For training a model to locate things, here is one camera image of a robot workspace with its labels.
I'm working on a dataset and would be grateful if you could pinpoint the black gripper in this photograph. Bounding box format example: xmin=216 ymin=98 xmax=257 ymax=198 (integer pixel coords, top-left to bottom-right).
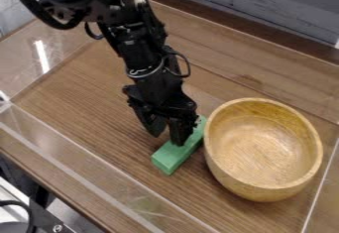
xmin=122 ymin=61 xmax=197 ymax=146

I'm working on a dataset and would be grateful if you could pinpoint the green rectangular block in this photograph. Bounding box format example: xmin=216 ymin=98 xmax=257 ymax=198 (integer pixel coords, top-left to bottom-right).
xmin=150 ymin=115 xmax=206 ymax=175

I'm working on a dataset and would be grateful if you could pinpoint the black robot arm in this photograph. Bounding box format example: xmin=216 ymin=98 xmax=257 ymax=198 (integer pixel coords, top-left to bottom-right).
xmin=38 ymin=0 xmax=197 ymax=146

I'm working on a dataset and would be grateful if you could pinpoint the brown wooden bowl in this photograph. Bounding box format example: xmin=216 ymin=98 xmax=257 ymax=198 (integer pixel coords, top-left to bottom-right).
xmin=204 ymin=98 xmax=323 ymax=202

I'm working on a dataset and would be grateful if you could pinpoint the clear acrylic front wall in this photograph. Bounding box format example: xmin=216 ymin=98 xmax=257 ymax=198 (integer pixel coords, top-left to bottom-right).
xmin=0 ymin=102 xmax=218 ymax=233

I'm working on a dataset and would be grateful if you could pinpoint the black metal table frame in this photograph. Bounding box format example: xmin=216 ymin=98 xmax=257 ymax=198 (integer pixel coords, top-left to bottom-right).
xmin=0 ymin=156 xmax=77 ymax=233

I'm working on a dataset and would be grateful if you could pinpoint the black cable lower left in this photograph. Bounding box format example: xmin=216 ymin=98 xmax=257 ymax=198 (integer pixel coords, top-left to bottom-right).
xmin=0 ymin=198 xmax=36 ymax=233

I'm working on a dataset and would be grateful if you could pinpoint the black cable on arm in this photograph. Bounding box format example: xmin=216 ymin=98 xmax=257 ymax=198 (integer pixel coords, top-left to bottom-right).
xmin=1 ymin=0 xmax=89 ymax=31

